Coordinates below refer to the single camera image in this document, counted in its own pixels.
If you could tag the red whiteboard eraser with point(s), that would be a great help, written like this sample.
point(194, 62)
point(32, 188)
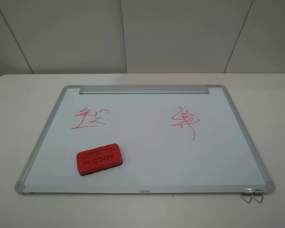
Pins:
point(98, 159)

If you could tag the white aluminium-framed whiteboard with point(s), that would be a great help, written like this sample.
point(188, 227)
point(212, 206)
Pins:
point(170, 143)

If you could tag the grey whiteboard pen tray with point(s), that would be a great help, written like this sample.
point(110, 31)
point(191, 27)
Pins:
point(143, 89)

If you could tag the left metal hanging clip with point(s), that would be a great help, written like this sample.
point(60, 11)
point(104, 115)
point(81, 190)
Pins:
point(247, 195)

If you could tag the metal hanging clip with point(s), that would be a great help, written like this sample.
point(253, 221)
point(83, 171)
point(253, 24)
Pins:
point(258, 196)
point(247, 195)

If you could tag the right metal hanging clip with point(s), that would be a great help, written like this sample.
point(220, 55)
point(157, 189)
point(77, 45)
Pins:
point(258, 196)

